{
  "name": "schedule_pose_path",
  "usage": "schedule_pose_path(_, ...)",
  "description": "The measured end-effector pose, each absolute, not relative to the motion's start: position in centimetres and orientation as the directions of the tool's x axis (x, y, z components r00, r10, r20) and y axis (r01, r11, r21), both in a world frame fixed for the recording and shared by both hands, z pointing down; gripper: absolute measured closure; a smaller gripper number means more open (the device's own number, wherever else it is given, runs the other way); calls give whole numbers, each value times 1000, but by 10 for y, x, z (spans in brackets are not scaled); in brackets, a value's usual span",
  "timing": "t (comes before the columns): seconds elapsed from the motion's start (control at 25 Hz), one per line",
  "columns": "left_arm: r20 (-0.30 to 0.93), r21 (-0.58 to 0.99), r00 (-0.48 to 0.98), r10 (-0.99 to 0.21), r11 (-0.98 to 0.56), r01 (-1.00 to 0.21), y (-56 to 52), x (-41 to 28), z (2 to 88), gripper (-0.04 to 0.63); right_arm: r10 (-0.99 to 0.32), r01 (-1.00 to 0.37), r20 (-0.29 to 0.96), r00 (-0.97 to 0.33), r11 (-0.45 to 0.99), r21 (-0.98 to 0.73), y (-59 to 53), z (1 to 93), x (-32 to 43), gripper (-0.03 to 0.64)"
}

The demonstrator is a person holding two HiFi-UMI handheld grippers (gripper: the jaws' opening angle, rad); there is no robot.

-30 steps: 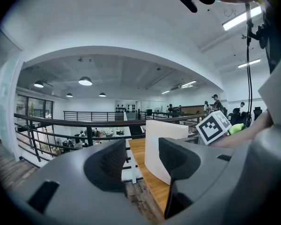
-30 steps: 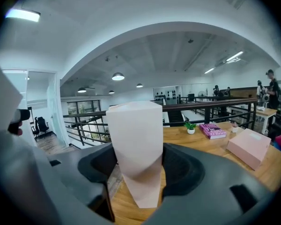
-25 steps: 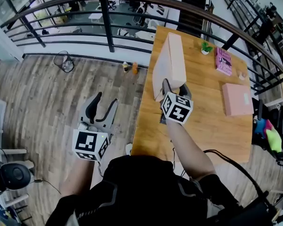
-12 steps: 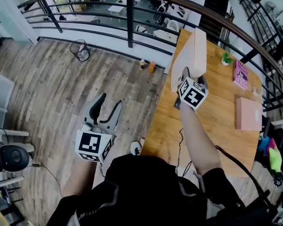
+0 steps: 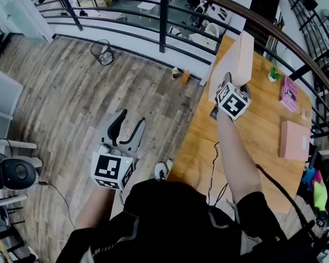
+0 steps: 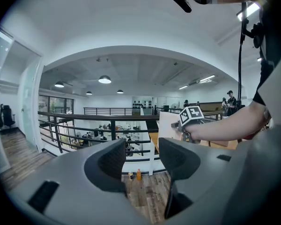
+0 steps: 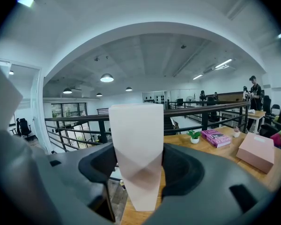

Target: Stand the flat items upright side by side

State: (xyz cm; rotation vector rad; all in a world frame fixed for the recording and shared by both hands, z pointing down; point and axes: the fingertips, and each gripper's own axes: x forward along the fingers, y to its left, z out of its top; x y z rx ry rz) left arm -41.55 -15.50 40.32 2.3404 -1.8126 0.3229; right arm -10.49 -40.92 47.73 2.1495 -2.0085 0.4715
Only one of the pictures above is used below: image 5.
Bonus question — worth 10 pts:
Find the wire waste basket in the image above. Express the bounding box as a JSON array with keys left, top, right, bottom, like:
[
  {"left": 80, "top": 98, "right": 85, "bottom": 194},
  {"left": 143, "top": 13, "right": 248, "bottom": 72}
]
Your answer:
[{"left": 90, "top": 38, "right": 115, "bottom": 66}]

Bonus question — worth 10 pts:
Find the person's black clothing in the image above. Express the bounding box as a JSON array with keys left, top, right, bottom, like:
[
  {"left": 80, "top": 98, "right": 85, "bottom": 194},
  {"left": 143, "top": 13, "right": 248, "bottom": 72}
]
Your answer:
[{"left": 56, "top": 178, "right": 319, "bottom": 263}]

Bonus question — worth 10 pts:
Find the person's left forearm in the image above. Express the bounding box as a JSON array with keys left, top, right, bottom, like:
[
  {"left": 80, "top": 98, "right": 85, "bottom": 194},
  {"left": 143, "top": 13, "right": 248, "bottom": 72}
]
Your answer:
[{"left": 73, "top": 186, "right": 118, "bottom": 230}]

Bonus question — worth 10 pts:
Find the blue cushion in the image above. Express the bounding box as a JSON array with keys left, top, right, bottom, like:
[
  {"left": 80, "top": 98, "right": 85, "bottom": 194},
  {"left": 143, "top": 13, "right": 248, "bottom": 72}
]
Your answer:
[{"left": 301, "top": 167, "right": 316, "bottom": 185}]

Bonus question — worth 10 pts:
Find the black helmet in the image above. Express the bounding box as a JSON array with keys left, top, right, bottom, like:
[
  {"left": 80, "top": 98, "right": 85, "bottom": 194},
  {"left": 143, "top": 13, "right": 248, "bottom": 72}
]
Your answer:
[{"left": 0, "top": 157, "right": 37, "bottom": 190}]

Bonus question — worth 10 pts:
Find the person's white shoe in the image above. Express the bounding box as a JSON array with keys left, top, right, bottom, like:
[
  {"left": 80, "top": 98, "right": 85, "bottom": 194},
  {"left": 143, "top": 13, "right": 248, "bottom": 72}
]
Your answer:
[{"left": 154, "top": 159, "right": 173, "bottom": 182}]

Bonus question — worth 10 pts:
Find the pink cushion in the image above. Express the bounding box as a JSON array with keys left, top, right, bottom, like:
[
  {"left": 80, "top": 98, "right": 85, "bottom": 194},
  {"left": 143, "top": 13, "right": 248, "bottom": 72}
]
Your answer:
[{"left": 311, "top": 170, "right": 324, "bottom": 188}]

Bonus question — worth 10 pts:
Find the thick black cable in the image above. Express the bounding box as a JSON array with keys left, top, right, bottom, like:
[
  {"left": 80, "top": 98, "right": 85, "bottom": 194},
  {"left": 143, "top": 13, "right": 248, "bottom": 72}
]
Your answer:
[{"left": 256, "top": 164, "right": 310, "bottom": 228}]

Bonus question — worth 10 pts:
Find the person's right forearm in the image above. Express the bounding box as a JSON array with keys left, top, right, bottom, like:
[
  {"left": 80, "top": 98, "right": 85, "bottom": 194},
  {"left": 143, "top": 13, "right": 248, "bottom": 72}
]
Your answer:
[{"left": 216, "top": 111, "right": 263, "bottom": 205}]

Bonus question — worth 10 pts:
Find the pink book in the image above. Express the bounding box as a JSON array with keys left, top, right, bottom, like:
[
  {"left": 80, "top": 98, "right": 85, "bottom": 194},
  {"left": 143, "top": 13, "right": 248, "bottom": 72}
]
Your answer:
[{"left": 279, "top": 75, "right": 298, "bottom": 113}]

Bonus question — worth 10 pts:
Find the green star cushion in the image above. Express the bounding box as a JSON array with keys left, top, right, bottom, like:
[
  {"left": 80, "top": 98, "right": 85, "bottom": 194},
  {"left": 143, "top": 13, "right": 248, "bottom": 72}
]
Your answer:
[{"left": 312, "top": 181, "right": 328, "bottom": 212}]

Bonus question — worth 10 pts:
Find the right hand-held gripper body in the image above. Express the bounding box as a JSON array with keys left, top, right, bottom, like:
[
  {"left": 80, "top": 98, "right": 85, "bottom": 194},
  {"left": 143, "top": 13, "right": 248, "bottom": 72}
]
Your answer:
[{"left": 209, "top": 81, "right": 250, "bottom": 121}]

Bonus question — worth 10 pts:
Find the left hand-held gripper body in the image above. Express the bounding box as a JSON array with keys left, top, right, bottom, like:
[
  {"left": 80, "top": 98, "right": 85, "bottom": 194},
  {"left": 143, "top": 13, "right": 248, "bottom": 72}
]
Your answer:
[{"left": 90, "top": 136, "right": 140, "bottom": 191}]

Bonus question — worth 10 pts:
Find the small potted plant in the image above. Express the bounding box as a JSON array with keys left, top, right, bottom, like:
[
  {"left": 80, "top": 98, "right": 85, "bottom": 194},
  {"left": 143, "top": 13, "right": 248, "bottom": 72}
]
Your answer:
[{"left": 268, "top": 66, "right": 282, "bottom": 82}]

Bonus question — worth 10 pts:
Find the pink cardboard box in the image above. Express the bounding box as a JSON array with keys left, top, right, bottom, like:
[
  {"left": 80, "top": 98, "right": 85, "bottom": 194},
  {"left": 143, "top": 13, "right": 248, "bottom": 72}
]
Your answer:
[{"left": 279, "top": 120, "right": 311, "bottom": 162}]

